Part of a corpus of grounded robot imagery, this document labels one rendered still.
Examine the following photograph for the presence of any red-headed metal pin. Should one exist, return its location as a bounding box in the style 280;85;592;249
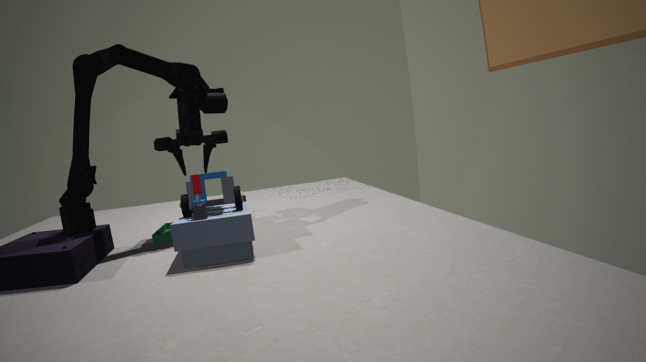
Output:
192;174;202;202

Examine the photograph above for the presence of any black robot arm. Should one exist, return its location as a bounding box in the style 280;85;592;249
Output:
59;44;228;236

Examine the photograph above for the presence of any green tray rim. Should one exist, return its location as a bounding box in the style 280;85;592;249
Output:
152;222;173;243

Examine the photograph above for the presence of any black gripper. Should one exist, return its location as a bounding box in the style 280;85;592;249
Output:
154;111;228;176

